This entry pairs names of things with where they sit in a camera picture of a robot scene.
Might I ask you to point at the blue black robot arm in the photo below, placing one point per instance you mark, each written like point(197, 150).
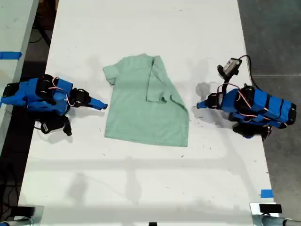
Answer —
point(26, 94)
point(272, 106)

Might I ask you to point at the white side table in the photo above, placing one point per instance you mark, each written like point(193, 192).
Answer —
point(11, 28)

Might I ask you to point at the pale green T-shirt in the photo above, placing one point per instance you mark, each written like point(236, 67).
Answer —
point(141, 117)

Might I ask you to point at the long blue tape strip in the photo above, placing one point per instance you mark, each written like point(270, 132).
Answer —
point(9, 54)

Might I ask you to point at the black camera stalk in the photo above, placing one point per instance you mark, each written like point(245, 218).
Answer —
point(226, 76)

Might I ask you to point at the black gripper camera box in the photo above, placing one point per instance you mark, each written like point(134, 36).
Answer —
point(50, 124)
point(231, 64)

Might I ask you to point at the small black box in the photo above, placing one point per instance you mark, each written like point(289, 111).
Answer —
point(270, 208)
point(24, 209)

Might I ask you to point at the metal table clamp bracket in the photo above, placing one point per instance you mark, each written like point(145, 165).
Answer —
point(38, 212)
point(255, 214)

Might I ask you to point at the small blue tape patch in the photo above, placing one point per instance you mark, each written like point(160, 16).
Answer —
point(266, 193)

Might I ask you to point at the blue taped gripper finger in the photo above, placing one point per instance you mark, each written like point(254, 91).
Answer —
point(98, 102)
point(203, 107)
point(97, 106)
point(203, 103)

